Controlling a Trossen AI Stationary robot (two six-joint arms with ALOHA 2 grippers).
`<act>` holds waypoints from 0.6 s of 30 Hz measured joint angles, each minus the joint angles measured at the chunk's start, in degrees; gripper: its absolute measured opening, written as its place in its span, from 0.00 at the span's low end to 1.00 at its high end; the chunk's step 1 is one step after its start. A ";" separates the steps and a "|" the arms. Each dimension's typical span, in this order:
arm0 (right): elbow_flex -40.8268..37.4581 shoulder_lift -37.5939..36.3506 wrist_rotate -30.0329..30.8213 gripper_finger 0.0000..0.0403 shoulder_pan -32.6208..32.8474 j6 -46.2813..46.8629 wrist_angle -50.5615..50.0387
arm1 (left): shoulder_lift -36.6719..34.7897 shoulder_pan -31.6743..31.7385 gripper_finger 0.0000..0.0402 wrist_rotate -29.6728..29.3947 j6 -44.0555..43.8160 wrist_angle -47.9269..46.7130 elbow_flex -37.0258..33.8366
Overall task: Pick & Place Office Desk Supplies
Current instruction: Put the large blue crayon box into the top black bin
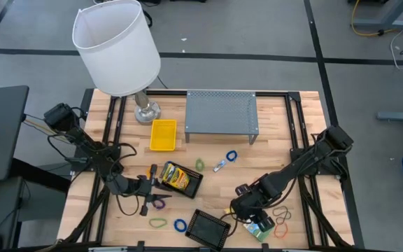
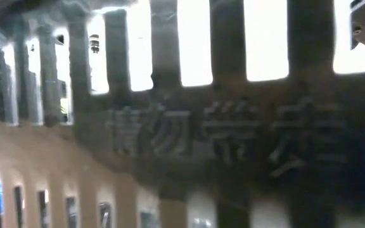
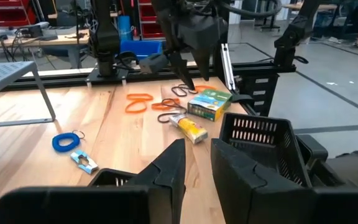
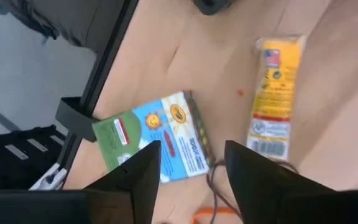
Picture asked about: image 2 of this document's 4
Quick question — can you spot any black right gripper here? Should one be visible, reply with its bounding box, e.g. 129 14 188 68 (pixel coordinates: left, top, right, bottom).
350 0 365 50

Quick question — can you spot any black mesh plastic tray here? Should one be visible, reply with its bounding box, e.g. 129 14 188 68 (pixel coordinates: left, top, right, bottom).
0 0 365 228

